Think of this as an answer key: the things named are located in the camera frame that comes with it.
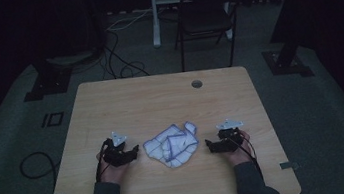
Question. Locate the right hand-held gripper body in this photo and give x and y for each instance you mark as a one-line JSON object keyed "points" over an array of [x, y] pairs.
{"points": [[231, 139]]}

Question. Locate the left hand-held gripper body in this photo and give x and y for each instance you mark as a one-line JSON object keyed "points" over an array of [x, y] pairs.
{"points": [[117, 154]]}

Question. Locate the white cloth with blue grid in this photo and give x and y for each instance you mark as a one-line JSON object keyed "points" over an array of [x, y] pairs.
{"points": [[171, 145]]}

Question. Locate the person's right hand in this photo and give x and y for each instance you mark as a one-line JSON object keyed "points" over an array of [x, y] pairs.
{"points": [[242, 155]]}

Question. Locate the person's left hand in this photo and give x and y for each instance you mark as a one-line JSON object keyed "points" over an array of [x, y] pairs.
{"points": [[113, 173]]}

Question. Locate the grey round table grommet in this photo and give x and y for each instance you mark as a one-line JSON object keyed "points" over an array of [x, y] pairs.
{"points": [[197, 84]]}

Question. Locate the black stand with square base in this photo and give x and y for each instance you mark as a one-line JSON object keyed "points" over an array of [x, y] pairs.
{"points": [[50, 81], [286, 61]]}

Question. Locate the grey round stand base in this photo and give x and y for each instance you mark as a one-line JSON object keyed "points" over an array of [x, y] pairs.
{"points": [[70, 59]]}

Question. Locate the black folding chair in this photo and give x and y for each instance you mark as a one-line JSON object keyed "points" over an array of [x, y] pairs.
{"points": [[206, 18]]}

